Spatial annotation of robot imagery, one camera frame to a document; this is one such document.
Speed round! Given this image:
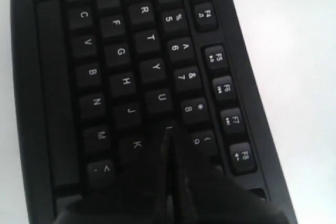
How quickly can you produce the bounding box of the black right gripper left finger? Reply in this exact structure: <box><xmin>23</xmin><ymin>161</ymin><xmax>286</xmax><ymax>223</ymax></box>
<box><xmin>54</xmin><ymin>128</ymin><xmax>173</xmax><ymax>223</ymax></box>

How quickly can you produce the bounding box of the black acer keyboard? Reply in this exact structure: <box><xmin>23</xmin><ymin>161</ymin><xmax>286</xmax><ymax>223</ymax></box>
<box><xmin>10</xmin><ymin>0</ymin><xmax>297</xmax><ymax>223</ymax></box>

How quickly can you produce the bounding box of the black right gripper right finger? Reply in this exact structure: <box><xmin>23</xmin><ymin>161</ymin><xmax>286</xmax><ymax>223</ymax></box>
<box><xmin>170</xmin><ymin>126</ymin><xmax>290</xmax><ymax>223</ymax></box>

